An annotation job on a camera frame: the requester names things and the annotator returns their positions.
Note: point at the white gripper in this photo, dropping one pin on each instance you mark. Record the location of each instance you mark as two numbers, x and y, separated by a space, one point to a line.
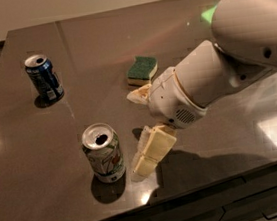
167 99

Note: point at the green white 7up can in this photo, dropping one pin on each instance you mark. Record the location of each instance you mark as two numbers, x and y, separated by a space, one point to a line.
101 146

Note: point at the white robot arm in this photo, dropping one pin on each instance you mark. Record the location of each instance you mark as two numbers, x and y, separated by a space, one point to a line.
243 51

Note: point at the green yellow sponge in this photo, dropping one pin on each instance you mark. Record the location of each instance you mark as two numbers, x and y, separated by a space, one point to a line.
142 71

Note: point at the blue soda can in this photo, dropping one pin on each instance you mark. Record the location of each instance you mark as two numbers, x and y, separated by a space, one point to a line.
40 70

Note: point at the black drawer handle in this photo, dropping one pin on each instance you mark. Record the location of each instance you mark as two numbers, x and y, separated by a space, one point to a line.
270 213

